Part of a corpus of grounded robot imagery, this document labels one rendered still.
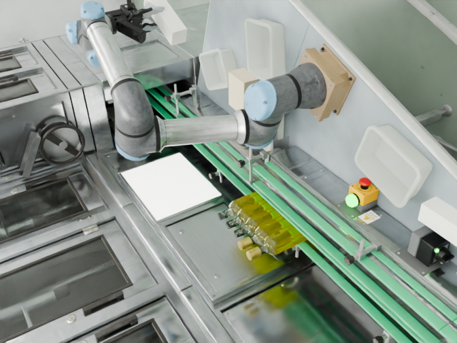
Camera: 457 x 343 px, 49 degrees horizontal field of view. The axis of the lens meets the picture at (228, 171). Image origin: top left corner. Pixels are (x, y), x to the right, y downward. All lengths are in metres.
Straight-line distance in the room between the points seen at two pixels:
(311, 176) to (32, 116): 1.31
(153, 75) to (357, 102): 1.21
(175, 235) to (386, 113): 0.95
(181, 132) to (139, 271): 0.64
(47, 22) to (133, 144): 3.80
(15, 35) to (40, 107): 2.82
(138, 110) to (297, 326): 0.88
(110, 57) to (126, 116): 0.21
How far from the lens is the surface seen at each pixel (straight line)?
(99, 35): 1.67
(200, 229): 2.06
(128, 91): 1.50
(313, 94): 1.62
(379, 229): 1.69
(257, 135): 1.65
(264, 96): 1.54
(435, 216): 1.53
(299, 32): 1.84
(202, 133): 1.61
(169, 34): 1.93
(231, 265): 1.91
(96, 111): 2.53
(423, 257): 1.59
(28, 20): 5.23
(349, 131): 1.75
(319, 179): 1.85
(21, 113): 2.46
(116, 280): 1.98
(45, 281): 2.06
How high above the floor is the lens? 1.84
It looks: 24 degrees down
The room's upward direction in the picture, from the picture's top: 111 degrees counter-clockwise
